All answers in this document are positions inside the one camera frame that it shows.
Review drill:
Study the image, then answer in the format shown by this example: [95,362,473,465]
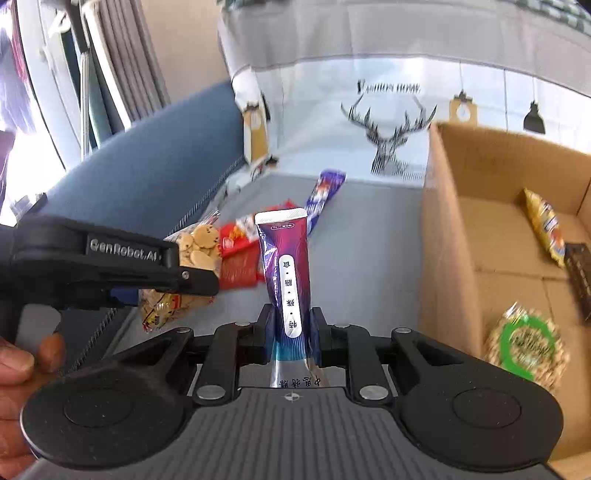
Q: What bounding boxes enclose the clear packet with green label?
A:
[484,302,571,393]

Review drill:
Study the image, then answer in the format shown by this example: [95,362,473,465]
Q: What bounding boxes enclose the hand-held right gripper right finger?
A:
[308,305,481,404]

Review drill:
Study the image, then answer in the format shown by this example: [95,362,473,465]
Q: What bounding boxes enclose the brown cardboard box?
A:
[418,121,591,478]

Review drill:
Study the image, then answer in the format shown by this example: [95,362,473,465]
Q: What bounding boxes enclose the grey curtain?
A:
[85,0,171,139]

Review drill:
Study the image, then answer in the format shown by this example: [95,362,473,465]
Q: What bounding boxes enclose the clear bag of round biscuits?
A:
[137,220,222,333]

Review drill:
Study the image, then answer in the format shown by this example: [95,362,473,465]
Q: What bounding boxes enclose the grey metal pole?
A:
[65,0,95,160]

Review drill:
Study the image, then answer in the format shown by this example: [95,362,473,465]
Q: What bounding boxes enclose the person's left hand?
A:
[0,333,66,480]

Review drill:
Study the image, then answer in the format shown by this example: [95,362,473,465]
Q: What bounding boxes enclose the dark brown snack packet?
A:
[564,242,591,321]

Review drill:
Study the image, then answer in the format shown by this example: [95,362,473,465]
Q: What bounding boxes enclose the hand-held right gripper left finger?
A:
[108,302,279,407]

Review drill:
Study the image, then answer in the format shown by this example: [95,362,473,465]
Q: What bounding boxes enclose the purple wafer packet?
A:
[305,168,347,236]

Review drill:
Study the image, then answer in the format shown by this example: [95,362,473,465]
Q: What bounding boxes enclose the blue sofa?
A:
[14,80,245,296]

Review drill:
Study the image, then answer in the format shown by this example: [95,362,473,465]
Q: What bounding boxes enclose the yellow snack packet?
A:
[523,188,568,268]

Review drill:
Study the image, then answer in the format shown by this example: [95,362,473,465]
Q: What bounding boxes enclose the dark red snack packet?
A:
[219,242,266,291]

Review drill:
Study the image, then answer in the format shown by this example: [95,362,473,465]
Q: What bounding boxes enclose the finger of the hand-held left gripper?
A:
[60,268,221,309]

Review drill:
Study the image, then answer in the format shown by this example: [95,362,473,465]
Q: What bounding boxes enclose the bright red printed snack packet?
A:
[219,200,296,257]

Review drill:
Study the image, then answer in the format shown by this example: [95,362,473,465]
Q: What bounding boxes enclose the purple and white stick packet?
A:
[255,208,333,388]

